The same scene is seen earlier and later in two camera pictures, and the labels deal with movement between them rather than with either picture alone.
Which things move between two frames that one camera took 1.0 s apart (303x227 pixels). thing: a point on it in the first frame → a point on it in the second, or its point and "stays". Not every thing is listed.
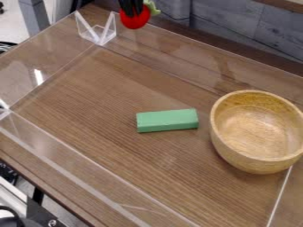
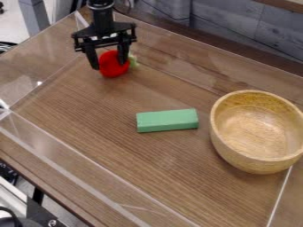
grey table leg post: [35, 15] stays
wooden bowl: [257, 130] stays
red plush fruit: [139, 20] → [110, 65]
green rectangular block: [167, 121] stays
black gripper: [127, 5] → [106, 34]
